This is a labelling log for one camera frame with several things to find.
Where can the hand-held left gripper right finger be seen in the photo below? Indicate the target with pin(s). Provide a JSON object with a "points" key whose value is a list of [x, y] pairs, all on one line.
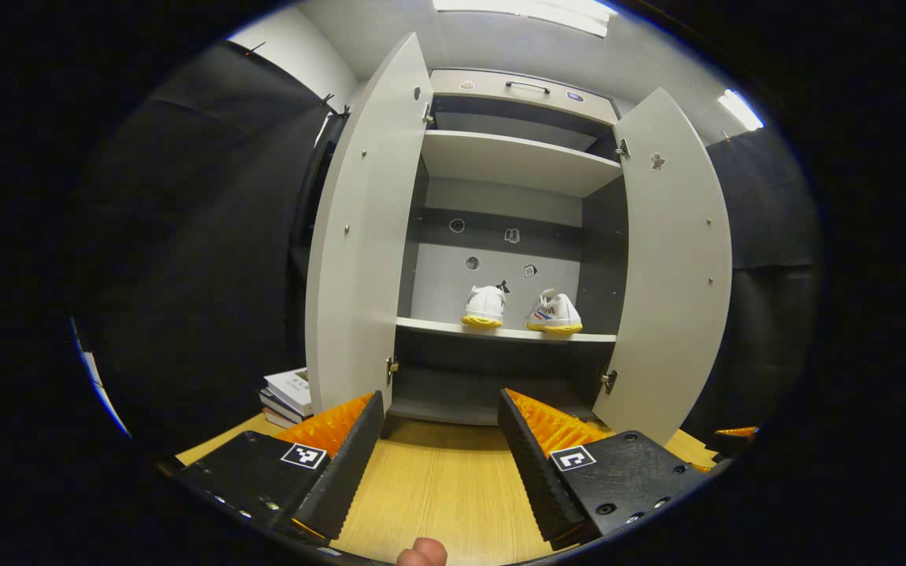
{"points": [[539, 479]]}

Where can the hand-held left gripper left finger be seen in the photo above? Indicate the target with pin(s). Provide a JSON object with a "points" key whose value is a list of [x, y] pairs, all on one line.
{"points": [[347, 472]]}

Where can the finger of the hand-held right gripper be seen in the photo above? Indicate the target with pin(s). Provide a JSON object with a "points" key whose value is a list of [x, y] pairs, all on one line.
{"points": [[736, 431]]}

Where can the white canvas shoe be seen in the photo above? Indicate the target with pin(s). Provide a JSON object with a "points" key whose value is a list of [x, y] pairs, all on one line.
{"points": [[484, 305], [555, 314]]}

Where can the grey shoe cabinet door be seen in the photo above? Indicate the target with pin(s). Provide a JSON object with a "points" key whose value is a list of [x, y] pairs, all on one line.
{"points": [[669, 267], [366, 236]]}

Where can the grey shoe cabinet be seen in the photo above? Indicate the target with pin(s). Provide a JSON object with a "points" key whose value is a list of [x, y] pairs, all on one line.
{"points": [[516, 161]]}

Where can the grey cabinet drawer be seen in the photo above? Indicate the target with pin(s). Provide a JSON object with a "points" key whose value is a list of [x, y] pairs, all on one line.
{"points": [[484, 88]]}

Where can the white book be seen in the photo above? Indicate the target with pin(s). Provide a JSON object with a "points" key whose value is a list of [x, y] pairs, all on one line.
{"points": [[292, 387]]}

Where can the black backdrop cloth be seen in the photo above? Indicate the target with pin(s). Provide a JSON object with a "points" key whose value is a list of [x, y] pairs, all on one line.
{"points": [[201, 236]]}

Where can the small ceiling light panel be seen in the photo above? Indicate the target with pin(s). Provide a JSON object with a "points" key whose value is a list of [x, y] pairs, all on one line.
{"points": [[740, 110]]}

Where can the long ceiling light panel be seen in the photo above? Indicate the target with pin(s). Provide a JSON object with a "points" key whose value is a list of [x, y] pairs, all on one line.
{"points": [[532, 9]]}

